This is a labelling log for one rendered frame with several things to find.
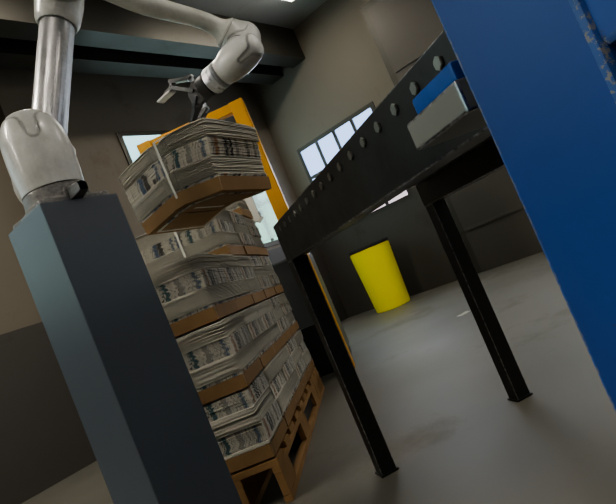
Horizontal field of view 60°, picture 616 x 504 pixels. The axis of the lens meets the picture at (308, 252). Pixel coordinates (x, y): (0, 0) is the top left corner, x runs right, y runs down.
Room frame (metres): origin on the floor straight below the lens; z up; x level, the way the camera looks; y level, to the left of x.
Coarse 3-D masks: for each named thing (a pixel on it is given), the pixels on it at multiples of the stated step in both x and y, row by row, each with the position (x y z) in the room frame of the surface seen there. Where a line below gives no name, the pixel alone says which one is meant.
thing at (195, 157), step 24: (216, 120) 1.63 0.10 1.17; (168, 144) 1.65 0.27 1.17; (192, 144) 1.60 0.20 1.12; (216, 144) 1.61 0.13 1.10; (240, 144) 1.72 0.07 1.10; (192, 168) 1.61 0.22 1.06; (216, 168) 1.59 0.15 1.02; (240, 168) 1.70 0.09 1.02; (216, 192) 1.59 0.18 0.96; (240, 192) 1.69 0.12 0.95
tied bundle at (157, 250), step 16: (208, 224) 2.27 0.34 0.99; (224, 224) 2.39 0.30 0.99; (144, 240) 2.30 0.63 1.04; (160, 240) 2.29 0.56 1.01; (176, 240) 2.28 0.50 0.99; (192, 240) 2.28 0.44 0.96; (208, 240) 2.27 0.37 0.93; (224, 240) 2.27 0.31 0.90; (144, 256) 2.30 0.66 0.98; (160, 256) 2.29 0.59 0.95; (176, 256) 2.29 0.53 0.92
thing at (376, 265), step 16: (384, 240) 5.64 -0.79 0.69; (352, 256) 5.71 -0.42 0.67; (368, 256) 5.59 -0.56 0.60; (384, 256) 5.60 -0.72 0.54; (368, 272) 5.63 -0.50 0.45; (384, 272) 5.59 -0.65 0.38; (368, 288) 5.71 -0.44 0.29; (384, 288) 5.60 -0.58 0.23; (400, 288) 5.64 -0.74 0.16; (384, 304) 5.64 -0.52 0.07; (400, 304) 5.62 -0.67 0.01
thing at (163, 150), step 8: (160, 144) 1.66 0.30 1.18; (152, 152) 1.68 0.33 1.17; (160, 152) 1.67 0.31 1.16; (168, 152) 1.65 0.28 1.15; (168, 160) 1.65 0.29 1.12; (160, 168) 1.67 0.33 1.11; (168, 168) 1.66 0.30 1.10; (160, 176) 1.67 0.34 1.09; (168, 184) 1.66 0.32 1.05; (176, 184) 1.65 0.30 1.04; (168, 192) 1.67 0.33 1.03; (176, 192) 1.66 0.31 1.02; (184, 208) 1.68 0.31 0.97; (192, 208) 1.71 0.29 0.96; (200, 208) 1.75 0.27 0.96; (208, 208) 1.80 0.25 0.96; (216, 208) 1.85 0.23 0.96
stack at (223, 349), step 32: (192, 256) 1.70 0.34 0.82; (224, 256) 2.08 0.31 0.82; (256, 256) 2.76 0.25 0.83; (160, 288) 1.70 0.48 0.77; (192, 288) 1.69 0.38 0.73; (224, 288) 1.90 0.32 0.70; (256, 288) 2.44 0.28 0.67; (224, 320) 1.72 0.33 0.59; (256, 320) 2.15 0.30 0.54; (192, 352) 1.71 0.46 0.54; (224, 352) 1.69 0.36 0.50; (256, 352) 1.97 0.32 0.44; (288, 352) 2.55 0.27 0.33; (256, 384) 1.82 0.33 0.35; (288, 384) 2.28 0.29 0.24; (224, 416) 1.70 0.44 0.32; (256, 416) 1.68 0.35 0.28; (224, 448) 1.71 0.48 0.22; (288, 448) 1.86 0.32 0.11; (256, 480) 1.83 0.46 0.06; (288, 480) 1.71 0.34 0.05
